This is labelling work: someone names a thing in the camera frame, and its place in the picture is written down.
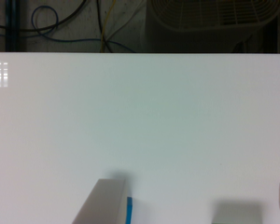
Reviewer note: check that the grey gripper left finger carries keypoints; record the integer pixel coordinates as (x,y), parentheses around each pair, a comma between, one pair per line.
(106,204)

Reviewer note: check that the blue rectangular wooden block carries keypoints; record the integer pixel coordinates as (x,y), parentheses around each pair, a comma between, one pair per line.
(129,210)

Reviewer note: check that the white wire fan guard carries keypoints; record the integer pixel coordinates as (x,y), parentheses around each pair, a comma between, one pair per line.
(206,15)

